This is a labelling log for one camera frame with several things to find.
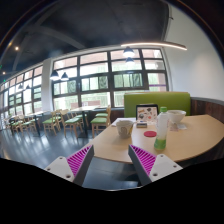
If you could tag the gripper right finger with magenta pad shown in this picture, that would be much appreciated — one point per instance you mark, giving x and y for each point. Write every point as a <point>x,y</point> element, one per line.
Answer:
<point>150,167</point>

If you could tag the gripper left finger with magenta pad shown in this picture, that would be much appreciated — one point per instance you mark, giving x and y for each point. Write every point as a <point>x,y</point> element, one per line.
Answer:
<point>74,167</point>

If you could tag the red round coaster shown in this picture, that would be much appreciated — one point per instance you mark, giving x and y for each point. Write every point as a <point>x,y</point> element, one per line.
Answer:
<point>150,133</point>

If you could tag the small dark box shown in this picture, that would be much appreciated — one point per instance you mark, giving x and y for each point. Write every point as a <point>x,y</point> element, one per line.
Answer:
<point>141,125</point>

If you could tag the white ceramic mug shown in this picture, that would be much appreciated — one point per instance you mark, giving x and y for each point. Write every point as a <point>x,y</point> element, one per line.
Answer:
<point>124,128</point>

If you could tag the wooden chair green seat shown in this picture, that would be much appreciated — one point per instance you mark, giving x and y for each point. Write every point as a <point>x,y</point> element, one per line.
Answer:
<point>70,124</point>
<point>53,123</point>
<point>101,120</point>

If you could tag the clear bottle with green cap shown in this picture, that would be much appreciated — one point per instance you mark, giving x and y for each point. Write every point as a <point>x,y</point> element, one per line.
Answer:
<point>162,129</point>

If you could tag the table sign with stickers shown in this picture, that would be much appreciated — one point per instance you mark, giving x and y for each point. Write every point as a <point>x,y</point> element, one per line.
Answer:
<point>146,113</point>

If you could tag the white bowl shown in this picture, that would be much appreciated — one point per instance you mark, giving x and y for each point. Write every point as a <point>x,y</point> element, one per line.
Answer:
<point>176,116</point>

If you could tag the wooden dining table background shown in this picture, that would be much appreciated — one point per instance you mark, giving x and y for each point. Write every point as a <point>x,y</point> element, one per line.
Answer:
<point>83,110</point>

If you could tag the green upholstered bench backrest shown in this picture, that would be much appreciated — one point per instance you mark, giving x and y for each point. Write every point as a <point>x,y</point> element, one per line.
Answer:
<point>171,100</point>

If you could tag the dark pendant lamp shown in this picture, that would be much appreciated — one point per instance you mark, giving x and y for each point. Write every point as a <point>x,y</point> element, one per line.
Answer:
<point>54,76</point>
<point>129,61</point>
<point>128,52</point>
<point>64,77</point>

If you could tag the long linear ceiling light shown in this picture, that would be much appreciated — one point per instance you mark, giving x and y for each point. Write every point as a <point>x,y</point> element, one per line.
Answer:
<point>159,44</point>

